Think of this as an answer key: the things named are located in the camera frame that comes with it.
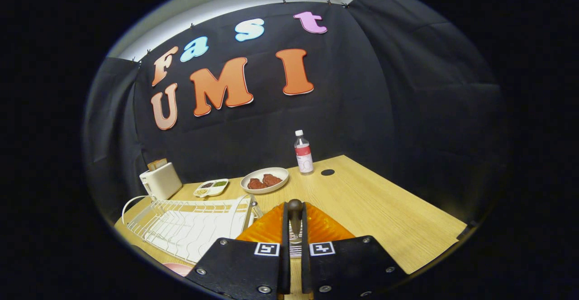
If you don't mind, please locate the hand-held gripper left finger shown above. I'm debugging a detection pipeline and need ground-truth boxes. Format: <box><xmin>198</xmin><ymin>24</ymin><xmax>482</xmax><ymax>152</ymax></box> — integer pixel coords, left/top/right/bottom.
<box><xmin>185</xmin><ymin>202</ymin><xmax>291</xmax><ymax>300</ymax></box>

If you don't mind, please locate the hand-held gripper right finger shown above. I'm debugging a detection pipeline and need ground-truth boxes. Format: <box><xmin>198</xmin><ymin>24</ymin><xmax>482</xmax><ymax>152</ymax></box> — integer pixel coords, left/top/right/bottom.
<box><xmin>300</xmin><ymin>202</ymin><xmax>410</xmax><ymax>300</ymax></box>

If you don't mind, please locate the metal spoon with dark handle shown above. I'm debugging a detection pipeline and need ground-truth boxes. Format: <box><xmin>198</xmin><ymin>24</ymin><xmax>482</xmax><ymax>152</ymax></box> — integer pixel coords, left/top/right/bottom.
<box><xmin>288</xmin><ymin>199</ymin><xmax>303</xmax><ymax>238</ymax></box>

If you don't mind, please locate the white wire dish rack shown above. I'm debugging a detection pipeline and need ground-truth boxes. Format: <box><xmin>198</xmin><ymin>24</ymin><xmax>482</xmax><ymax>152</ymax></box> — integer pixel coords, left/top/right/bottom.
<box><xmin>121</xmin><ymin>195</ymin><xmax>264</xmax><ymax>264</ymax></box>

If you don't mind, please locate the pink plate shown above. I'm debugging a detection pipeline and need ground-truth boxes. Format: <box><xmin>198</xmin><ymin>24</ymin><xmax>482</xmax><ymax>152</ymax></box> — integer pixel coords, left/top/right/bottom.
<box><xmin>163</xmin><ymin>263</ymin><xmax>194</xmax><ymax>277</ymax></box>

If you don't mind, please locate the white round plate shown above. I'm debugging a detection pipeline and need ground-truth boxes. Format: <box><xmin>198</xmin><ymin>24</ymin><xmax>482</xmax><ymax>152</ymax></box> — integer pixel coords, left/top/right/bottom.
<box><xmin>240</xmin><ymin>167</ymin><xmax>290</xmax><ymax>195</ymax></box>

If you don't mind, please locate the white divided dish with beans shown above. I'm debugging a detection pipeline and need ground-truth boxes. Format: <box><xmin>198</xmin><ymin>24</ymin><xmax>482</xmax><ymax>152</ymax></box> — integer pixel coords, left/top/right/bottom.
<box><xmin>194</xmin><ymin>179</ymin><xmax>230</xmax><ymax>198</ymax></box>

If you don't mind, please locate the clear bottle with red label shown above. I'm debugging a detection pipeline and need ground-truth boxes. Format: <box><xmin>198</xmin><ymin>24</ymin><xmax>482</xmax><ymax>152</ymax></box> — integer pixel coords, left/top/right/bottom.
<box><xmin>294</xmin><ymin>130</ymin><xmax>314</xmax><ymax>175</ymax></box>

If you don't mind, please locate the white toaster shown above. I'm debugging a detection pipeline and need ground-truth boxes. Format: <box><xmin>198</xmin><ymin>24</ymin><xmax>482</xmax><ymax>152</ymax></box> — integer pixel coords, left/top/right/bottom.
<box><xmin>139</xmin><ymin>162</ymin><xmax>183</xmax><ymax>200</ymax></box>

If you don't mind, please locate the black backdrop cloth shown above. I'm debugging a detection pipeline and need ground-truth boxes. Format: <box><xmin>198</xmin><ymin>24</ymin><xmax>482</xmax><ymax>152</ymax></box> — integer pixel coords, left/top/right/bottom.
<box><xmin>83</xmin><ymin>0</ymin><xmax>507</xmax><ymax>224</ymax></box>

